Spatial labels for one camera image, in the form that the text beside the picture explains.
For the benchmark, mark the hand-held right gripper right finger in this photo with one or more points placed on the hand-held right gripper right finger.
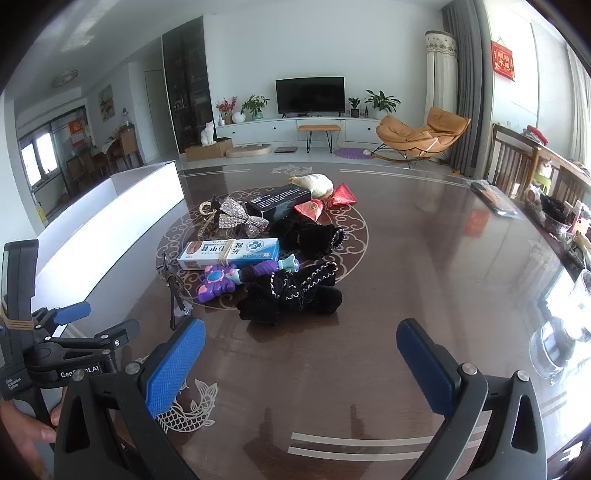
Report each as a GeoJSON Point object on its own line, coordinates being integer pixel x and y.
{"type": "Point", "coordinates": [429, 369]}

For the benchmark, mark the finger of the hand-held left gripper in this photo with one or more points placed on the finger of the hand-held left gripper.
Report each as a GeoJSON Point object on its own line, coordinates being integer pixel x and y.
{"type": "Point", "coordinates": [115, 333]}
{"type": "Point", "coordinates": [74, 312]}

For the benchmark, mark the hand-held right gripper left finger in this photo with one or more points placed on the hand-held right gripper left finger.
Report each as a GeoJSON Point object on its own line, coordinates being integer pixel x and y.
{"type": "Point", "coordinates": [175, 364]}

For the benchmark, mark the purple butterfly toy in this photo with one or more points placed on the purple butterfly toy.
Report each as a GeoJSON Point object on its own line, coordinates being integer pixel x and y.
{"type": "Point", "coordinates": [214, 284]}

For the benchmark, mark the white cardboard box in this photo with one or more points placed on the white cardboard box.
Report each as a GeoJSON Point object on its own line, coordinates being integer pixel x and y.
{"type": "Point", "coordinates": [115, 221]}

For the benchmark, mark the blue white toothpaste box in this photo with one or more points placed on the blue white toothpaste box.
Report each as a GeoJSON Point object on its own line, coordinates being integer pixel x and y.
{"type": "Point", "coordinates": [231, 253]}

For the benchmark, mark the pearl bow hair claw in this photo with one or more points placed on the pearl bow hair claw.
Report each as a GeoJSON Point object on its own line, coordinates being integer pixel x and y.
{"type": "Point", "coordinates": [206, 210]}

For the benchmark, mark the rhinestone bow hair clip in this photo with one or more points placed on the rhinestone bow hair clip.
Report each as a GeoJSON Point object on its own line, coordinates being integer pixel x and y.
{"type": "Point", "coordinates": [240, 214]}

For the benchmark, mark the black printed box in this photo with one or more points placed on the black printed box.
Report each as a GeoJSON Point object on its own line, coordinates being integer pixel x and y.
{"type": "Point", "coordinates": [277, 203]}

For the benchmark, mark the red satin pouch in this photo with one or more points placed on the red satin pouch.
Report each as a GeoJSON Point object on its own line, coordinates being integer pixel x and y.
{"type": "Point", "coordinates": [337, 196]}

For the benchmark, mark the cream knitted glove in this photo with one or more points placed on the cream knitted glove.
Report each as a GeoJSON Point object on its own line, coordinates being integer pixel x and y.
{"type": "Point", "coordinates": [316, 184]}

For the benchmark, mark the dark wooden desktop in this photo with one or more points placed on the dark wooden desktop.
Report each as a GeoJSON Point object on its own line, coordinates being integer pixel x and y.
{"type": "Point", "coordinates": [392, 286]}

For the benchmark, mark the person's left hand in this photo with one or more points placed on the person's left hand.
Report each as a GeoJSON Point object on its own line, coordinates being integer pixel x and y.
{"type": "Point", "coordinates": [23, 429]}

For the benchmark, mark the thin dark hair clip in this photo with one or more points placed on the thin dark hair clip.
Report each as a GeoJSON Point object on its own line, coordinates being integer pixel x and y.
{"type": "Point", "coordinates": [174, 295]}

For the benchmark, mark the clear glass cup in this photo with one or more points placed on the clear glass cup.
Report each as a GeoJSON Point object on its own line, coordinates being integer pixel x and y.
{"type": "Point", "coordinates": [554, 346]}

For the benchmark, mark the wooden dining chair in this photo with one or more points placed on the wooden dining chair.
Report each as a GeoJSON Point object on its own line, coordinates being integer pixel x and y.
{"type": "Point", "coordinates": [130, 145]}

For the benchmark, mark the red door hanging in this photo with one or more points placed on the red door hanging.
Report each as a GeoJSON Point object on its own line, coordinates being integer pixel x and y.
{"type": "Point", "coordinates": [77, 134]}

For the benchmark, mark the black flat packet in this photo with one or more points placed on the black flat packet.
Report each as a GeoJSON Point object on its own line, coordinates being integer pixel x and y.
{"type": "Point", "coordinates": [496, 199]}

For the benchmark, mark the brown cardboard box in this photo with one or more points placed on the brown cardboard box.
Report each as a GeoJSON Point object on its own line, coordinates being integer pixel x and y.
{"type": "Point", "coordinates": [207, 151]}

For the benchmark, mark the white cat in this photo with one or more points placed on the white cat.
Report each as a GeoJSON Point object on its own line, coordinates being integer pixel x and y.
{"type": "Point", "coordinates": [207, 134]}

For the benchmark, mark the wooden slatted chair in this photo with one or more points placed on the wooden slatted chair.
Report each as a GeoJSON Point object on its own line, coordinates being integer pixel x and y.
{"type": "Point", "coordinates": [570, 182]}
{"type": "Point", "coordinates": [510, 161]}

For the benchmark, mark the beige cat bed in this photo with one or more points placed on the beige cat bed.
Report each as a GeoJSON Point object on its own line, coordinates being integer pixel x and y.
{"type": "Point", "coordinates": [249, 150]}

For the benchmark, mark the purple round mat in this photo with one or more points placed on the purple round mat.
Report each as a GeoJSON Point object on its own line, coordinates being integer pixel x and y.
{"type": "Point", "coordinates": [351, 153]}

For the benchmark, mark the round ceiling lamp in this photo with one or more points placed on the round ceiling lamp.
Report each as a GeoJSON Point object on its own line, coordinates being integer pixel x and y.
{"type": "Point", "coordinates": [64, 78]}

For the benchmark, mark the orange lounge chair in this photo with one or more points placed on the orange lounge chair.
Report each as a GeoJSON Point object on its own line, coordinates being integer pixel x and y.
{"type": "Point", "coordinates": [406, 134]}

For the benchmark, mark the dark bathroom scale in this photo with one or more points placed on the dark bathroom scale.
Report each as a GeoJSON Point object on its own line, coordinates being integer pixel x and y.
{"type": "Point", "coordinates": [285, 149]}

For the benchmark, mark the white television cabinet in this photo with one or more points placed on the white television cabinet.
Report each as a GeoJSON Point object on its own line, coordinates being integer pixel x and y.
{"type": "Point", "coordinates": [258, 131]}

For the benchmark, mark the white round vase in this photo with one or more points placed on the white round vase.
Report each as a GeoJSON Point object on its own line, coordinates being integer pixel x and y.
{"type": "Point", "coordinates": [238, 117]}

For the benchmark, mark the red flower bouquet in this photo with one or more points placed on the red flower bouquet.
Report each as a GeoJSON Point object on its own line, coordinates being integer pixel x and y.
{"type": "Point", "coordinates": [226, 106]}

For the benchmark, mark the dark display cabinet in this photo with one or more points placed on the dark display cabinet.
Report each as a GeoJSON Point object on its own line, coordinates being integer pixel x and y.
{"type": "Point", "coordinates": [187, 83]}

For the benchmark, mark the orange topped bench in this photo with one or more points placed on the orange topped bench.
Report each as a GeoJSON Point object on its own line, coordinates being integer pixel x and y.
{"type": "Point", "coordinates": [318, 128]}

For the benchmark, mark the leafy green potted plant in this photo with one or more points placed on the leafy green potted plant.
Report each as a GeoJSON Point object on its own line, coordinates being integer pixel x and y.
{"type": "Point", "coordinates": [254, 105]}

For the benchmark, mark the large potted plant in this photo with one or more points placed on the large potted plant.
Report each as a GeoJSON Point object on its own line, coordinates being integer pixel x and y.
{"type": "Point", "coordinates": [382, 102]}

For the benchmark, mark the small potted plant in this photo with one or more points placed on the small potted plant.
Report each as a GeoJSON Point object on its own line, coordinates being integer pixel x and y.
{"type": "Point", "coordinates": [354, 105]}

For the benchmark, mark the grey curtain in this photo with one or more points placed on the grey curtain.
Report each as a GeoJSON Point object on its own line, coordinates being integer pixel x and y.
{"type": "Point", "coordinates": [471, 92]}

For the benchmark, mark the covered standing air conditioner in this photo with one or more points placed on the covered standing air conditioner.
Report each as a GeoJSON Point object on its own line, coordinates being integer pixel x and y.
{"type": "Point", "coordinates": [441, 74]}

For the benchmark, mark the black television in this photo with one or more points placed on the black television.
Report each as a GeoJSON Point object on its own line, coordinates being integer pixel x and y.
{"type": "Point", "coordinates": [310, 94]}

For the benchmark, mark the framed wall painting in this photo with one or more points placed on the framed wall painting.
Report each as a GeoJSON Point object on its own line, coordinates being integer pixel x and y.
{"type": "Point", "coordinates": [106, 102]}

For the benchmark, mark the red wall hanging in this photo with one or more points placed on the red wall hanging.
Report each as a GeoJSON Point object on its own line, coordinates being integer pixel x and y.
{"type": "Point", "coordinates": [503, 60]}

